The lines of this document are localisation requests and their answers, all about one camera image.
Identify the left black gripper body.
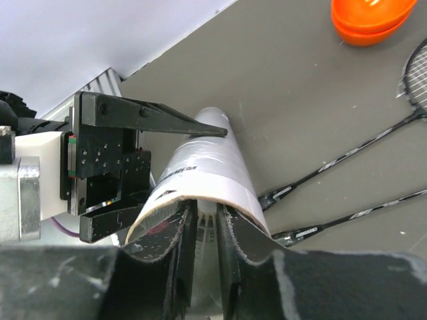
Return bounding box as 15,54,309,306
61,92,151,215

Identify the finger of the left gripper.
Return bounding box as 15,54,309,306
79,203,143,243
81,92,228,137

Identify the white shuttlecock tube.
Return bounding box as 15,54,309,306
125,107,271,243

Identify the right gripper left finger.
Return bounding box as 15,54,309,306
1,203,197,319

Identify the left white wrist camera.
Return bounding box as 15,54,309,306
1,132,68,244

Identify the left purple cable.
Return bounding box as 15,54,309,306
49,216,81,238

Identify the right black badminton racket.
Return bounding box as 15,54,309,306
272,189,426,247

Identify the black badminton racket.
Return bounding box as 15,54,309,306
258,40,426,211
272,189,426,247

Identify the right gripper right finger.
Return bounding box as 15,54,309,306
217,205,426,319

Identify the orange bowl stack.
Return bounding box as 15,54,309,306
331,0,417,47

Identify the left black badminton racket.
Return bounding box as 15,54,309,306
258,40,426,211

